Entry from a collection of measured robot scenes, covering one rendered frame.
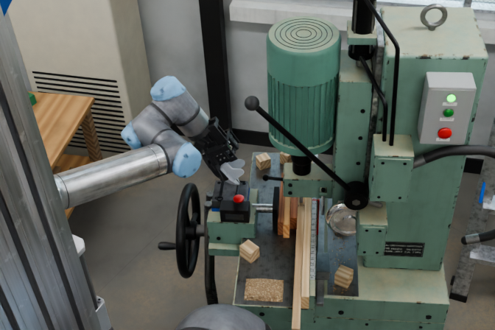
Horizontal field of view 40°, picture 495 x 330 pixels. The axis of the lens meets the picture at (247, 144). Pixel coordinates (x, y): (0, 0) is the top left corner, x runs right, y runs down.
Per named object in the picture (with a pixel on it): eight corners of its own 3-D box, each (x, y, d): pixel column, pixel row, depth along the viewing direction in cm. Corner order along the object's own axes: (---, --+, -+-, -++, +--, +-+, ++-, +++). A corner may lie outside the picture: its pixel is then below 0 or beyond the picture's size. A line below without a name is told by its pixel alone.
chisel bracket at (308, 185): (283, 183, 194) (283, 161, 188) (333, 185, 192) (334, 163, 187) (283, 202, 188) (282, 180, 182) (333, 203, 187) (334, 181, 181)
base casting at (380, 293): (253, 202, 227) (252, 183, 221) (427, 209, 221) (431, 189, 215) (240, 314, 193) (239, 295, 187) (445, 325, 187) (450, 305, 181)
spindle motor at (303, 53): (270, 114, 184) (268, 13, 164) (335, 116, 183) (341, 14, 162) (266, 157, 171) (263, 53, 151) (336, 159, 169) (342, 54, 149)
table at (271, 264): (225, 163, 223) (223, 150, 219) (317, 166, 220) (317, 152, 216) (197, 317, 177) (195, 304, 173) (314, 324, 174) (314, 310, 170)
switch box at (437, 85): (416, 127, 158) (425, 71, 147) (460, 129, 157) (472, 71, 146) (419, 144, 153) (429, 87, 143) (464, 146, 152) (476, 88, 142)
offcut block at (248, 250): (259, 256, 184) (259, 247, 182) (250, 264, 182) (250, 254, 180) (248, 248, 187) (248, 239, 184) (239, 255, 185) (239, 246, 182)
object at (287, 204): (286, 181, 207) (286, 168, 203) (292, 181, 206) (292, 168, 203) (283, 238, 189) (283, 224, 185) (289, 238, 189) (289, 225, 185)
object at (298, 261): (299, 181, 206) (299, 171, 204) (306, 181, 206) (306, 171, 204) (291, 338, 164) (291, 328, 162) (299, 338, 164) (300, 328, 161)
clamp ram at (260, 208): (254, 207, 198) (253, 185, 192) (279, 208, 197) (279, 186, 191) (251, 230, 191) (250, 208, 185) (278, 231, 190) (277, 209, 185)
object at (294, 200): (292, 190, 203) (292, 179, 200) (298, 190, 203) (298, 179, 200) (289, 229, 191) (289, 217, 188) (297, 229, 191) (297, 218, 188)
